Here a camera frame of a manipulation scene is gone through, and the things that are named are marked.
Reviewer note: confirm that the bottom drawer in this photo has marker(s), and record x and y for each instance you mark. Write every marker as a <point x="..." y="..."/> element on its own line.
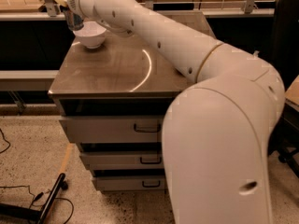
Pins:
<point x="129" y="183"/>

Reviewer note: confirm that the white bowl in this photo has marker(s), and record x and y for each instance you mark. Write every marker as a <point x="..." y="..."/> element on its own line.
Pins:
<point x="92" y="35"/>

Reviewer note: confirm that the top drawer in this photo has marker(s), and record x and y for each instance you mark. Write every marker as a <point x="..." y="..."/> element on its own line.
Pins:
<point x="112" y="129"/>

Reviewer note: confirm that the redbull can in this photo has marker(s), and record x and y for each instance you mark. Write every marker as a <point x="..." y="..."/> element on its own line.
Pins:
<point x="74" y="21"/>

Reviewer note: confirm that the grey drawer cabinet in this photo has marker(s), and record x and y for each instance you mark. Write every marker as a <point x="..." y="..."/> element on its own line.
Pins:
<point x="123" y="77"/>

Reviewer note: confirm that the black office chair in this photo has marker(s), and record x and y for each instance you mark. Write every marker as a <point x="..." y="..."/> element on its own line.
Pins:
<point x="284" y="55"/>

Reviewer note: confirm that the drawer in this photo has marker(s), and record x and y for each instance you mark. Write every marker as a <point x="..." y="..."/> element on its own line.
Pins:
<point x="129" y="183"/>
<point x="122" y="160"/>
<point x="112" y="129"/>

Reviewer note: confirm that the middle drawer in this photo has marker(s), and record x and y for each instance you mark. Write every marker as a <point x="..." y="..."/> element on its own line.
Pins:
<point x="122" y="160"/>

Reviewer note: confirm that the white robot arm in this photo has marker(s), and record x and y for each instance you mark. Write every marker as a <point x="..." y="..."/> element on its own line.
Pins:
<point x="215" y="133"/>

